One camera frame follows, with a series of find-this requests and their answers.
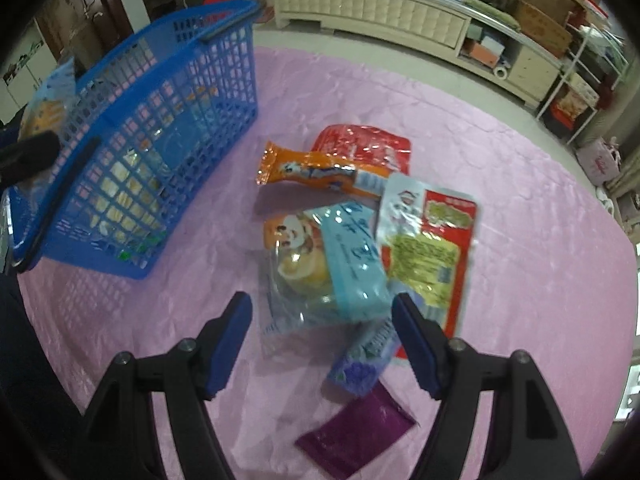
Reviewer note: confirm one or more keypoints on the orange box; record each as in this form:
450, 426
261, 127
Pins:
480, 54

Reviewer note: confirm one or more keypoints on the clear cracker packet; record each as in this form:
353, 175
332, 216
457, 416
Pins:
127, 200

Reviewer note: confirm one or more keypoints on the pink bag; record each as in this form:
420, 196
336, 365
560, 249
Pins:
600, 162

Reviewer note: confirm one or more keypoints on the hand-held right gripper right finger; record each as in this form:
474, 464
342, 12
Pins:
415, 350

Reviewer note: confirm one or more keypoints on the brown cardboard box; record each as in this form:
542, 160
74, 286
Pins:
542, 27

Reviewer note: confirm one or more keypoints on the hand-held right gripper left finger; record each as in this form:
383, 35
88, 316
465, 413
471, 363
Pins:
227, 350

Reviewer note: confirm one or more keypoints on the white paper roll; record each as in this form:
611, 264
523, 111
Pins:
502, 69

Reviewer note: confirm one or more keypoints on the long orange snack packet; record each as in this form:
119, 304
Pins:
310, 172

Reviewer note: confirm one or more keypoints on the cream television cabinet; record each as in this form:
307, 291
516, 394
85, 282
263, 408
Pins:
400, 10

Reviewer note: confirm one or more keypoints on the white slippers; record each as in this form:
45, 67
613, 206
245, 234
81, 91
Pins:
607, 202

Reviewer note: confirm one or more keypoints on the red snack packet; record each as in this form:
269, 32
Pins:
370, 145

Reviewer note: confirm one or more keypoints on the red yellow pickle packet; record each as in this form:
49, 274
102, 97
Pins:
425, 255

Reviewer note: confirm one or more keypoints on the brown wooden door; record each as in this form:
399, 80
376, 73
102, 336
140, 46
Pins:
85, 5

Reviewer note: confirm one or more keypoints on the green folded cushion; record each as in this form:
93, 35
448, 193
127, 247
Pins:
492, 12

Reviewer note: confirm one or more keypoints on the person's dark blue clothing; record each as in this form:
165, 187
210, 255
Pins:
30, 360

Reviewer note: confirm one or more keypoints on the white metal rack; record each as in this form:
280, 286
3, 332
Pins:
580, 70

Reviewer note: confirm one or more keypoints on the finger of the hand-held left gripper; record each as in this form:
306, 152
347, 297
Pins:
30, 155

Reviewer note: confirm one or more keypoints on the white wall cabinet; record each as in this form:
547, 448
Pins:
22, 70

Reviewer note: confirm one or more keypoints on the blue plastic basket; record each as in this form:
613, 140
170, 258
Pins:
220, 12

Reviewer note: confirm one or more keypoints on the blue purple snack packet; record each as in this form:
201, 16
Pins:
357, 367

